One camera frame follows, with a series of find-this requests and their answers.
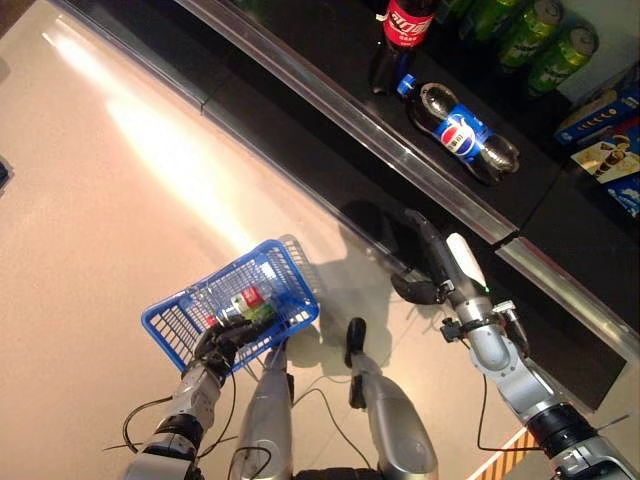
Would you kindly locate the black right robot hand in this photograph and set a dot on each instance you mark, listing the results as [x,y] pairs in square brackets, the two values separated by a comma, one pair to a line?
[452,270]

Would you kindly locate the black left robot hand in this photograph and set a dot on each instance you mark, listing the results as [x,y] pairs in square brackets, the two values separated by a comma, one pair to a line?
[220,345]

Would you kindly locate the clear water bottle red cap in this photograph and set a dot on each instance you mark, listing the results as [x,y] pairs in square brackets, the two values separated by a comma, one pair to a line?
[250,296]

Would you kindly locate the blue plastic shopping basket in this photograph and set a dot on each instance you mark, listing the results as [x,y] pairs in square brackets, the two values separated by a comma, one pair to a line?
[165,325]

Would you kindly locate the small Pepsi bottle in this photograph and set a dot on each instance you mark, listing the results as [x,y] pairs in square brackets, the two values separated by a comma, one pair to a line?
[462,137]

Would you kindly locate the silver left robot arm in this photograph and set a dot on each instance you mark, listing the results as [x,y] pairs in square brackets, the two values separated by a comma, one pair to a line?
[195,395]

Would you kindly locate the silver and black motor unit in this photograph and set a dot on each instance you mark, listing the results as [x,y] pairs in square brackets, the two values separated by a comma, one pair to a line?
[450,330]

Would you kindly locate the silver left robot leg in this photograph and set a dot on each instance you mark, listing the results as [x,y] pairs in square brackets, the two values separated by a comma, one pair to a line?
[262,415]

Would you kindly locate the silver robot leg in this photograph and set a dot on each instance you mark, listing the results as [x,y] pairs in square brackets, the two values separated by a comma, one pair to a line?
[395,420]
[262,415]

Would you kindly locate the silver right robot leg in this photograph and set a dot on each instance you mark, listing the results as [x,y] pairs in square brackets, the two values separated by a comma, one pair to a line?
[395,420]

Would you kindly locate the blue Oreo box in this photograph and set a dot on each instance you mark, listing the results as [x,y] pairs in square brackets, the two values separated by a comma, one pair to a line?
[627,197]

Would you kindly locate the yellow black hazard tape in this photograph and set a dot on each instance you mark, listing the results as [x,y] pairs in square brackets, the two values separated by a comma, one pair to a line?
[505,460]

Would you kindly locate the narrow blue biscuit box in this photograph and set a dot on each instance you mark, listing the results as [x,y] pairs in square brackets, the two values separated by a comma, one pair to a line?
[600,120]

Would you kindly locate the Coca-Cola bottle red cap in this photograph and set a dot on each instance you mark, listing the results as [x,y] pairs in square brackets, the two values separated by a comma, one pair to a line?
[407,27]

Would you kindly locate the black flat floor device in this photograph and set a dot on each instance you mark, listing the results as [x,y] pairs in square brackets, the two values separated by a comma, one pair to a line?
[6,177]

